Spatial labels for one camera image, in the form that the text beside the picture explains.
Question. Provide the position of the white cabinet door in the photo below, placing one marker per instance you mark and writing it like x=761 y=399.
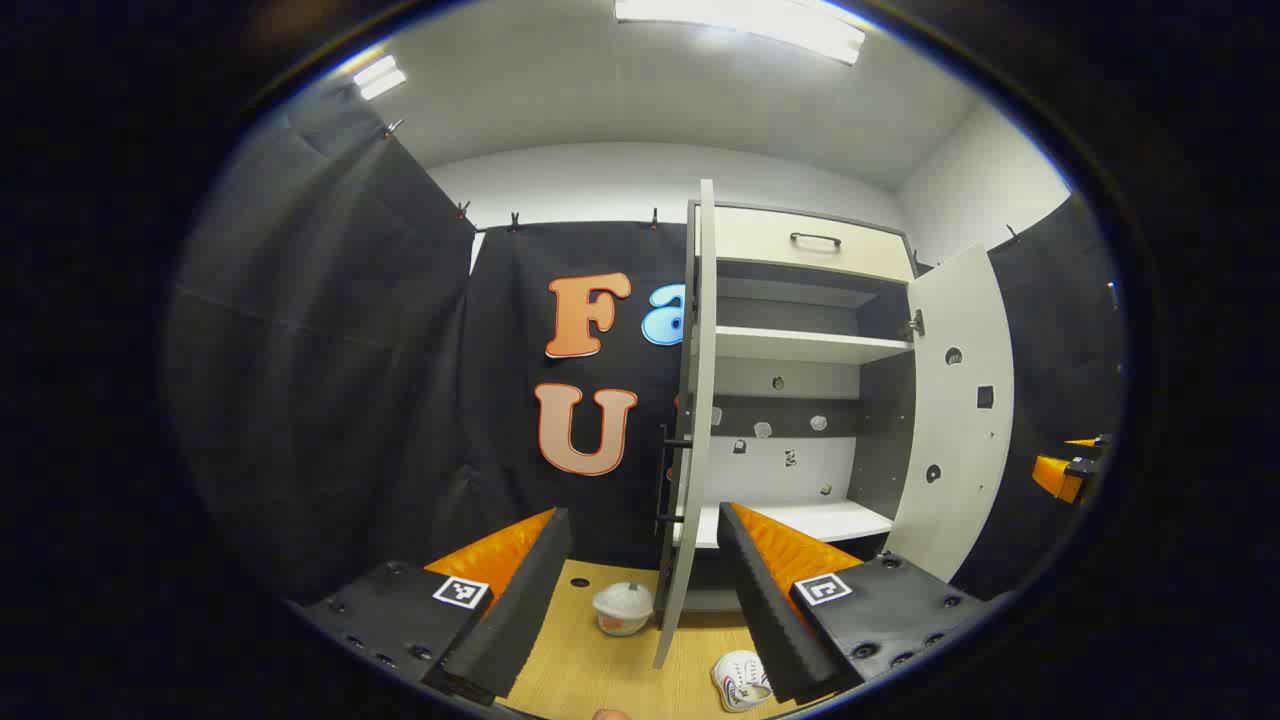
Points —
x=695 y=450
x=955 y=430

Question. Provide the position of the white canvas shoe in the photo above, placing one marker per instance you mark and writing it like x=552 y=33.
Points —
x=623 y=608
x=740 y=680

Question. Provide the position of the cream cabinet drawer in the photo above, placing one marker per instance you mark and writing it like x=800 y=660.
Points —
x=760 y=240

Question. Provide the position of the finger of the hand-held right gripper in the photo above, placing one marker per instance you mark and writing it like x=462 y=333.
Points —
x=1055 y=475

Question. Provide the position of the small ceiling light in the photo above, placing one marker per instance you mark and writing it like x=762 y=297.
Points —
x=378 y=76

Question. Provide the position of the white and grey shoe cabinet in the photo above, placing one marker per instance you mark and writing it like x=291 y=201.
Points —
x=790 y=345

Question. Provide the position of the black backdrop cloth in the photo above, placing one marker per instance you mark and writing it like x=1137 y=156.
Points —
x=330 y=350

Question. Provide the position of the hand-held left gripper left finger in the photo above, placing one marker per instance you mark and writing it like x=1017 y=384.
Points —
x=520 y=600

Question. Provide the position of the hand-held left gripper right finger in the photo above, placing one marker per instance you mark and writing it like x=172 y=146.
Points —
x=765 y=610

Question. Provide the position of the long ceiling light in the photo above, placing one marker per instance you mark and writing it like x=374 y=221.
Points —
x=740 y=25

